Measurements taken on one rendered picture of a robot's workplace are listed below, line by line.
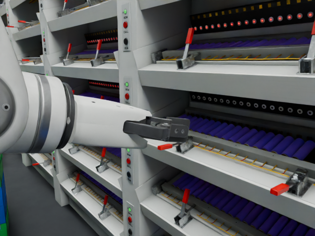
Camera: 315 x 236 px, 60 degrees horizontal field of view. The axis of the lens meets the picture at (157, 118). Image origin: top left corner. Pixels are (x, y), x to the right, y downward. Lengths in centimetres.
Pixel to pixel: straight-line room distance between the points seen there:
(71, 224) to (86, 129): 112
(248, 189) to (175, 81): 28
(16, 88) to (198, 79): 43
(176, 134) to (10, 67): 22
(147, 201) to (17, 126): 67
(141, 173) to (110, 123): 52
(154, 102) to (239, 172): 34
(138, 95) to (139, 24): 18
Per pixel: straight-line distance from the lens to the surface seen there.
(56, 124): 28
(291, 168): 55
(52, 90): 29
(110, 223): 111
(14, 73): 21
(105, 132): 30
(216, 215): 71
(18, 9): 209
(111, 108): 30
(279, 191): 45
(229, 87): 53
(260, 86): 50
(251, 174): 55
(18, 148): 29
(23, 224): 148
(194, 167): 63
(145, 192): 84
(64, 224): 141
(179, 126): 35
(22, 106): 21
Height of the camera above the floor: 73
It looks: 12 degrees down
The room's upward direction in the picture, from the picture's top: straight up
